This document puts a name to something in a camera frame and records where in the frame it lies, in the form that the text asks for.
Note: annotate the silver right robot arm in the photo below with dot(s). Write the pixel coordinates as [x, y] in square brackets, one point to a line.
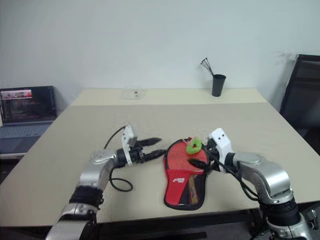
[272, 175]

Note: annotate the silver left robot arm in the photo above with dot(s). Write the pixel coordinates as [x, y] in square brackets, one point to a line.
[95, 172]

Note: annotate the red black paddle case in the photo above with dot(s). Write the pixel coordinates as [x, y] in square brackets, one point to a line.
[180, 190]

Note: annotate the grey open laptop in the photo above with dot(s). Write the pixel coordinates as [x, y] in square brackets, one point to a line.
[25, 130]

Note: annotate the black thin sticks bundle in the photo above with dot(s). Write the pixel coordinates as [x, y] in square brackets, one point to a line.
[207, 66]

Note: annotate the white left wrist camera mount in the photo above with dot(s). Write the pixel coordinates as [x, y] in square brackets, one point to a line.
[127, 135]

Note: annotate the black office chair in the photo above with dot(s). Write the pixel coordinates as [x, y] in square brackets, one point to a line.
[300, 100]

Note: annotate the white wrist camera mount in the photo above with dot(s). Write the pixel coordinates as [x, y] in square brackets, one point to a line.
[127, 135]
[221, 141]

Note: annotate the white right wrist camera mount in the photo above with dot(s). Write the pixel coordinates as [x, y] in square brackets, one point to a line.
[221, 141]

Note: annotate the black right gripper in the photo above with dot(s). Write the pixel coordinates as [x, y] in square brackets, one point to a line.
[213, 151]

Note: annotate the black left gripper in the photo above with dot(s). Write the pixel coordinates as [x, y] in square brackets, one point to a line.
[137, 155]

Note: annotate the black plastic cup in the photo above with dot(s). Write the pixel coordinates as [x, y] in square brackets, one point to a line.
[218, 86]

